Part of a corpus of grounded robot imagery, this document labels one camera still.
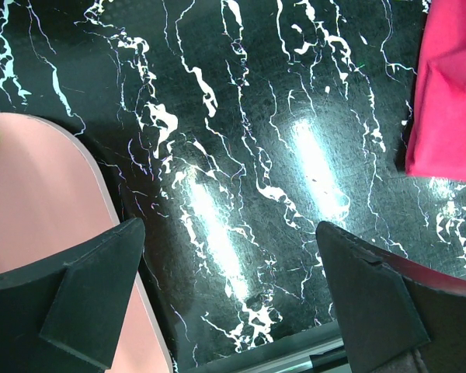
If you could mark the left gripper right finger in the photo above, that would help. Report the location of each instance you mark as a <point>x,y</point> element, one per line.
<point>394,315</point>

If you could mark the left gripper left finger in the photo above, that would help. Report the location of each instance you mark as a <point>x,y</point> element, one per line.
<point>65,313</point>

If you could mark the pink red t shirt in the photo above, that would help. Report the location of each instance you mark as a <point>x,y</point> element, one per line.
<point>437,143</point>

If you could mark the pink three tier shelf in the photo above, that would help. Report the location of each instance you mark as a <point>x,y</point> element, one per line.
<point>53,197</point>

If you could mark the black marble pattern mat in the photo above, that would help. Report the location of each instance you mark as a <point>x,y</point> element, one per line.
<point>232,128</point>

